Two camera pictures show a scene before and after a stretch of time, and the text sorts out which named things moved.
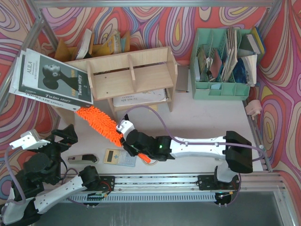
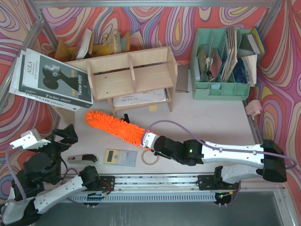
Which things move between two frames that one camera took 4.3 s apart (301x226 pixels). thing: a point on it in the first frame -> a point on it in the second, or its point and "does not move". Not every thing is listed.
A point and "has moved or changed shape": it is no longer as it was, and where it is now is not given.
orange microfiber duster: (104, 126) has moved or changed shape
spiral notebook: (158, 95) does not move
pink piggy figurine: (254, 108) does not move
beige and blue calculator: (118, 157) does not move
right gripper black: (128, 143) -> (156, 144)
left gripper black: (57, 142) does not move
